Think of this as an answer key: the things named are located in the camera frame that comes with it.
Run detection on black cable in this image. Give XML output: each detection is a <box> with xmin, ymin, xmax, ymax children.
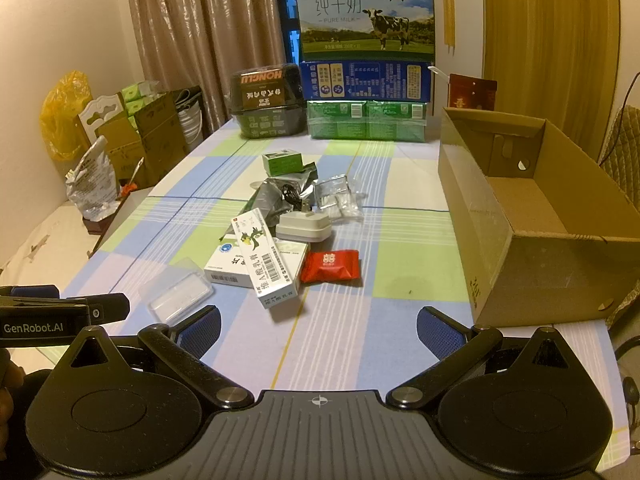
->
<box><xmin>281</xmin><ymin>183</ymin><xmax>314</xmax><ymax>214</ymax></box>

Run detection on red candy packet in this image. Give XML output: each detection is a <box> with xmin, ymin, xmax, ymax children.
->
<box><xmin>299</xmin><ymin>248</ymin><xmax>362</xmax><ymax>285</ymax></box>

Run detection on dark red gift box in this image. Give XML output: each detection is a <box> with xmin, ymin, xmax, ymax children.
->
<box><xmin>448</xmin><ymin>73</ymin><xmax>499</xmax><ymax>111</ymax></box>

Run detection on black container green label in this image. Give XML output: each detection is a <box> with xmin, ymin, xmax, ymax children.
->
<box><xmin>234</xmin><ymin>104</ymin><xmax>307</xmax><ymax>140</ymax></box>

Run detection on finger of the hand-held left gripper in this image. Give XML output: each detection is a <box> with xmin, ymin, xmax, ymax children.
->
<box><xmin>75</xmin><ymin>292</ymin><xmax>131</xmax><ymax>324</ymax></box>
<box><xmin>0</xmin><ymin>285</ymin><xmax>61</xmax><ymax>301</ymax></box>

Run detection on yellow plastic bag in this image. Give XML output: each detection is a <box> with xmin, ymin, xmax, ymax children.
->
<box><xmin>39</xmin><ymin>70</ymin><xmax>94</xmax><ymax>162</ymax></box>

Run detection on silver green foil bag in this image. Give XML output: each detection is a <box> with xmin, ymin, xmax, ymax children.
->
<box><xmin>240</xmin><ymin>161</ymin><xmax>319</xmax><ymax>231</ymax></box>

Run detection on large brown storage box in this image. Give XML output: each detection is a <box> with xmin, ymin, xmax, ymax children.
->
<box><xmin>131</xmin><ymin>88</ymin><xmax>204</xmax><ymax>187</ymax></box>

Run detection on black container brown label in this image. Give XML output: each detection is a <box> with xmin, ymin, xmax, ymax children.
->
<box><xmin>230</xmin><ymin>63</ymin><xmax>304</xmax><ymax>111</ymax></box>

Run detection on cow print milk box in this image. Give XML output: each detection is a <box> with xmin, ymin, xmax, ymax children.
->
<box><xmin>293</xmin><ymin>0</ymin><xmax>437</xmax><ymax>65</ymax></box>

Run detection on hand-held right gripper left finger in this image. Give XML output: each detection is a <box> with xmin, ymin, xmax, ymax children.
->
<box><xmin>66</xmin><ymin>305</ymin><xmax>256</xmax><ymax>412</ymax></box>

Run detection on clear cotton swab packet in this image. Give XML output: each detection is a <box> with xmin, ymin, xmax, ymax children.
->
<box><xmin>313</xmin><ymin>173</ymin><xmax>365</xmax><ymax>221</ymax></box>

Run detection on cardboard box white handle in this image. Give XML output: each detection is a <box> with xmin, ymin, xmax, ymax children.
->
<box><xmin>77</xmin><ymin>91</ymin><xmax>132</xmax><ymax>182</ymax></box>

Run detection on brown cardboard box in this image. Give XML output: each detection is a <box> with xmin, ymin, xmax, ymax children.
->
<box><xmin>437</xmin><ymin>106</ymin><xmax>640</xmax><ymax>329</ymax></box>

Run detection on white blue medicine box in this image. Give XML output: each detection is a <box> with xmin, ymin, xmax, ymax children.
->
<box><xmin>203</xmin><ymin>232</ymin><xmax>310</xmax><ymax>289</ymax></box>

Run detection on blue printed carton box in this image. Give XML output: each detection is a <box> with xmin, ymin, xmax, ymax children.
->
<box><xmin>300</xmin><ymin>60</ymin><xmax>436</xmax><ymax>105</ymax></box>

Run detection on stack of metal bowls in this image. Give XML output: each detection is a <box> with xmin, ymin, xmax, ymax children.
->
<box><xmin>177</xmin><ymin>104</ymin><xmax>204</xmax><ymax>144</ymax></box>

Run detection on checked cloth desktop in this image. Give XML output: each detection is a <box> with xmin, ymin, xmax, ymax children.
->
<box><xmin>42</xmin><ymin>119</ymin><xmax>626</xmax><ymax>441</ymax></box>

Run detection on white charger plug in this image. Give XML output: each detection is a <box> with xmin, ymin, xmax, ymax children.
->
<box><xmin>276</xmin><ymin>209</ymin><xmax>334</xmax><ymax>244</ymax></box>

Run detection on crumpled white plastic bag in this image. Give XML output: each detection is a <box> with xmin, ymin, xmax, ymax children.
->
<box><xmin>64</xmin><ymin>135</ymin><xmax>122</xmax><ymax>222</ymax></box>

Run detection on long white ointment box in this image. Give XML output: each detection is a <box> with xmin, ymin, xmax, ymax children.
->
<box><xmin>230</xmin><ymin>208</ymin><xmax>301</xmax><ymax>310</ymax></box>

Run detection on small green box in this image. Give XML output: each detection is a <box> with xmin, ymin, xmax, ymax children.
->
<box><xmin>262</xmin><ymin>149</ymin><xmax>304</xmax><ymax>175</ymax></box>

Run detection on green shrink-wrapped carton pack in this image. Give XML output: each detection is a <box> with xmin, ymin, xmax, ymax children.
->
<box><xmin>305</xmin><ymin>100</ymin><xmax>430</xmax><ymax>142</ymax></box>

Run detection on person's left hand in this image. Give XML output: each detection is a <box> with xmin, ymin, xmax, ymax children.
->
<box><xmin>0</xmin><ymin>348</ymin><xmax>26</xmax><ymax>441</ymax></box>

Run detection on yellow wall hanging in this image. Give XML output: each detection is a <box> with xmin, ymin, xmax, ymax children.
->
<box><xmin>442</xmin><ymin>0</ymin><xmax>457</xmax><ymax>57</ymax></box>

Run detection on wooden door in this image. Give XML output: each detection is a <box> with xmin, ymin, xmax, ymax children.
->
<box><xmin>479</xmin><ymin>0</ymin><xmax>622</xmax><ymax>161</ymax></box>

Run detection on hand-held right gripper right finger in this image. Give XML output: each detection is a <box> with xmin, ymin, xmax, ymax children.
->
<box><xmin>386</xmin><ymin>305</ymin><xmax>577</xmax><ymax>410</ymax></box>

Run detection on beige curtain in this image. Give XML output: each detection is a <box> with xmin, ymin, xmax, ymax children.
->
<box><xmin>122</xmin><ymin>0</ymin><xmax>297</xmax><ymax>137</ymax></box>

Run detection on clear plastic case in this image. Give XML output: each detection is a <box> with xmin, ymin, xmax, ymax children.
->
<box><xmin>137</xmin><ymin>257</ymin><xmax>215</xmax><ymax>325</ymax></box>

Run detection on orange handled screwdriver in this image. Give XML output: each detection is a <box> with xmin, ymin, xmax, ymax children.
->
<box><xmin>119</xmin><ymin>156</ymin><xmax>146</xmax><ymax>197</ymax></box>

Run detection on green tissue packs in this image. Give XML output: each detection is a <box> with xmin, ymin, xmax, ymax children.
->
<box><xmin>121</xmin><ymin>82</ymin><xmax>167</xmax><ymax>132</ymax></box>

